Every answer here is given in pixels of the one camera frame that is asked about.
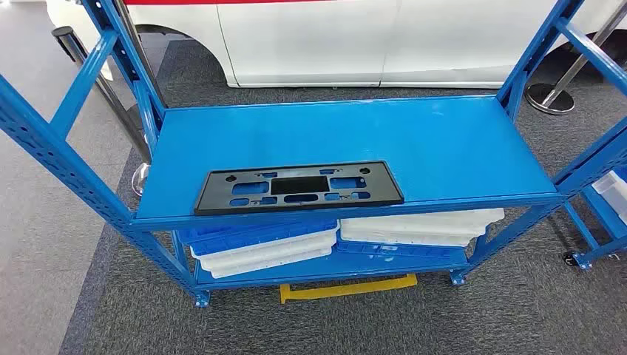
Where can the black plastic plate frame part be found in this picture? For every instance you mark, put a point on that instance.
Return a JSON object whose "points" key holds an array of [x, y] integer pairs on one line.
{"points": [[210, 202]]}

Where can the blue metal shelf rack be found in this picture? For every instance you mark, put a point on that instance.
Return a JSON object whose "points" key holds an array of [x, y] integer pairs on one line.
{"points": [[343, 137]]}

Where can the white plastic bin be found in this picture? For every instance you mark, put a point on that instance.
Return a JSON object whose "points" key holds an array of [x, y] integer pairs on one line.
{"points": [[421, 218], [612, 193], [406, 237], [264, 267], [264, 254]]}

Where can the white car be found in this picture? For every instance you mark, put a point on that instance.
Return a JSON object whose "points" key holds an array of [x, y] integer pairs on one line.
{"points": [[303, 44]]}

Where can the grey metal pole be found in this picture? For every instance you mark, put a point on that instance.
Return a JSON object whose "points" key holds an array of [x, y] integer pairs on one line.
{"points": [[142, 54]]}

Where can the blue wheeled rack cart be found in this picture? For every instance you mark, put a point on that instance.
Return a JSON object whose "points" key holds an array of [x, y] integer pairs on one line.
{"points": [[605, 215]]}

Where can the chrome stanchion post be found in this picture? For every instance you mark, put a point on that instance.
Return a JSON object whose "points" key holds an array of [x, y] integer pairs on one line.
{"points": [[548, 100]]}

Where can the black-topped stanchion post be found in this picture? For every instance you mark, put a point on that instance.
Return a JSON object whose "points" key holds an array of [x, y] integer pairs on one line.
{"points": [[62, 34]]}

